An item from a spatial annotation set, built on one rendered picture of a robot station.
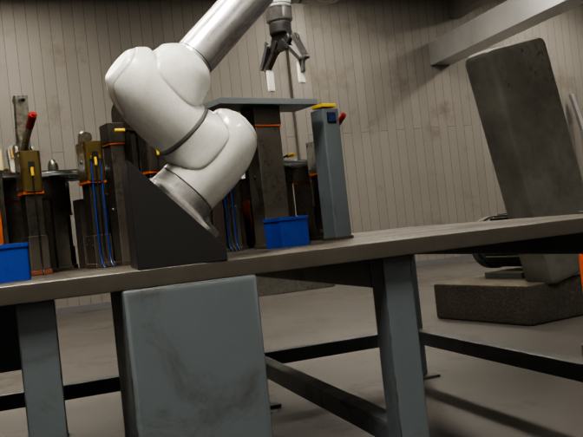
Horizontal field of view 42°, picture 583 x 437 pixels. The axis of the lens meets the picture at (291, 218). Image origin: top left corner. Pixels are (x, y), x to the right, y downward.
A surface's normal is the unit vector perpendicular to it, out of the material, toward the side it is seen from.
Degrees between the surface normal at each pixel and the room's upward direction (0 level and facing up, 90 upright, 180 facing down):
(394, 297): 90
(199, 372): 90
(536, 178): 90
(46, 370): 90
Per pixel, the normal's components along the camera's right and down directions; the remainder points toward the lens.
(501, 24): -0.94, 0.10
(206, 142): 0.44, 0.07
